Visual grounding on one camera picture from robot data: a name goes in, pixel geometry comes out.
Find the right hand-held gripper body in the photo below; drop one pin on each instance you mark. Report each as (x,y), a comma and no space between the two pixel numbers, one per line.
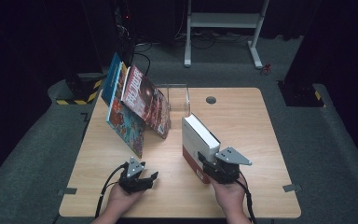
(227,171)

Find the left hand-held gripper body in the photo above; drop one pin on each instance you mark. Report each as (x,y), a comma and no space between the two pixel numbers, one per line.
(130,182)

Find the white red hardcover book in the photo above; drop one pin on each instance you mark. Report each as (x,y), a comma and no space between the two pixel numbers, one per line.
(195,143)

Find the light blue green picture book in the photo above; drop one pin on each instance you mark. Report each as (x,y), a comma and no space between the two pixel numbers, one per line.
(126,124)

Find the clear acrylic book holder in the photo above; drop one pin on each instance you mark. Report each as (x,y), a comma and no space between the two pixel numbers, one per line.
(180,99)

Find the purple magazine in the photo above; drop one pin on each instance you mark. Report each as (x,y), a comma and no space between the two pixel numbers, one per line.
(146,99)

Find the dark blue picture book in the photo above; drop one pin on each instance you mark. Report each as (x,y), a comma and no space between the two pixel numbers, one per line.
(112,81)

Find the person's left hand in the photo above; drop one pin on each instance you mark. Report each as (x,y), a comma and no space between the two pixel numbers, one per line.
(122,200)

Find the person's right hand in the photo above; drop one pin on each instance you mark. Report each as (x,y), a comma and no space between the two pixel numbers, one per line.
(230,196)

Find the grey tape piece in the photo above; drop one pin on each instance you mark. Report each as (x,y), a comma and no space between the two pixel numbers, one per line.
(67,191)
(292,187)

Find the black yellow striped base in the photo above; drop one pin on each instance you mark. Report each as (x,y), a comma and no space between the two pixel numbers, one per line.
(84,90)
(301,95)

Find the small red floor object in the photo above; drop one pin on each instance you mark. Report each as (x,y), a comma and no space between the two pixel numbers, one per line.
(266,69)

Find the white metal stand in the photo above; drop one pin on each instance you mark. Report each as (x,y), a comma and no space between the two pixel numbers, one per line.
(223,20)

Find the dark equipment rack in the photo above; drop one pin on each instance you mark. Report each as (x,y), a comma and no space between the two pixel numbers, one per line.
(112,31)

